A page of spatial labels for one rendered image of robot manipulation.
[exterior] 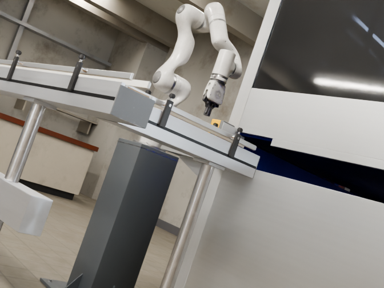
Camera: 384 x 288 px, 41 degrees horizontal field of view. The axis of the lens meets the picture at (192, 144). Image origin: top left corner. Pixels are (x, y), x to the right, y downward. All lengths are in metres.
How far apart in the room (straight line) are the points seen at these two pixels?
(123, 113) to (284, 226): 0.80
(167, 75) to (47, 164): 4.87
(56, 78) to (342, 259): 1.09
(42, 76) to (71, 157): 5.79
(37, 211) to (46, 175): 5.80
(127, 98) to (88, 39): 8.85
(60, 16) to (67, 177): 3.58
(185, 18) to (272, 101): 0.91
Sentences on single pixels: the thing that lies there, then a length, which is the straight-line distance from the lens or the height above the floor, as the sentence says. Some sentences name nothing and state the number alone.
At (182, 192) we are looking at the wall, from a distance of 7.83.
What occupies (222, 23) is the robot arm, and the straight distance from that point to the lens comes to 2.70.
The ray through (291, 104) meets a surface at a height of 1.16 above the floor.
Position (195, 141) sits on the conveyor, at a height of 0.89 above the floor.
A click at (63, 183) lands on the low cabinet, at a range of 7.59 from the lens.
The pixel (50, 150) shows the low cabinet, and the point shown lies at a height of 0.58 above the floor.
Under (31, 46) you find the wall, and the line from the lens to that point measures 9.84.
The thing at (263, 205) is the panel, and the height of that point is 0.75.
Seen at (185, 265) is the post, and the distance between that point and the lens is 2.21.
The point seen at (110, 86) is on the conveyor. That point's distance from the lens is 1.43.
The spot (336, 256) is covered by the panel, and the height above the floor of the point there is 0.67.
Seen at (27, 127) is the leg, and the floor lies 0.74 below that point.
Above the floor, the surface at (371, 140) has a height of 1.07.
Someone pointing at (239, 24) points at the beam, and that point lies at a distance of 7.11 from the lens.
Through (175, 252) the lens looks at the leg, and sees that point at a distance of 1.94.
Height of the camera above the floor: 0.73
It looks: 5 degrees up
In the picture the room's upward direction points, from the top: 19 degrees clockwise
